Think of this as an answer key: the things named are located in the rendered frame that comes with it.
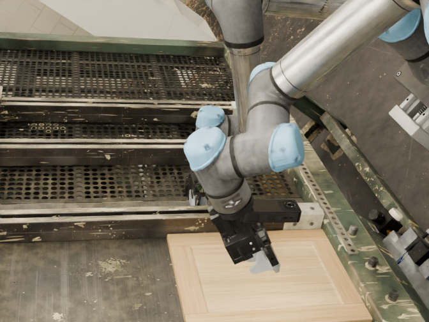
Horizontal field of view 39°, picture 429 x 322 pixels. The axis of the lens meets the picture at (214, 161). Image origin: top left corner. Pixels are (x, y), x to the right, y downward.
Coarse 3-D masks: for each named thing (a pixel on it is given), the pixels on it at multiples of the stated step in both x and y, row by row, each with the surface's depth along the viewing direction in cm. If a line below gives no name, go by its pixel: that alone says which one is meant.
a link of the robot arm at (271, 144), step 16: (256, 112) 102; (272, 112) 101; (256, 128) 100; (272, 128) 98; (288, 128) 97; (240, 144) 99; (256, 144) 98; (272, 144) 96; (288, 144) 96; (240, 160) 99; (256, 160) 98; (272, 160) 97; (288, 160) 97; (240, 176) 101
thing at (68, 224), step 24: (0, 216) 164; (24, 216) 166; (48, 216) 168; (72, 216) 169; (96, 216) 169; (120, 216) 170; (144, 216) 171; (168, 216) 173; (192, 216) 174; (312, 216) 183; (0, 240) 164; (24, 240) 166; (48, 240) 167; (72, 240) 169
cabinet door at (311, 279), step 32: (192, 256) 167; (224, 256) 169; (288, 256) 173; (320, 256) 174; (192, 288) 156; (224, 288) 158; (256, 288) 160; (288, 288) 161; (320, 288) 163; (352, 288) 164; (192, 320) 147; (224, 320) 148; (256, 320) 150; (288, 320) 151; (320, 320) 152; (352, 320) 154
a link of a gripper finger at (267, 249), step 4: (264, 236) 112; (264, 240) 112; (264, 244) 112; (268, 244) 111; (264, 248) 112; (268, 248) 112; (264, 252) 112; (268, 252) 112; (272, 252) 112; (268, 256) 113; (272, 256) 113; (272, 260) 114; (276, 260) 114; (272, 264) 116; (276, 264) 116
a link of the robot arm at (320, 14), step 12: (264, 0) 147; (276, 0) 149; (288, 0) 150; (300, 0) 150; (312, 0) 151; (324, 0) 152; (336, 0) 153; (264, 12) 151; (276, 12) 152; (288, 12) 152; (300, 12) 152; (312, 12) 153; (324, 12) 154
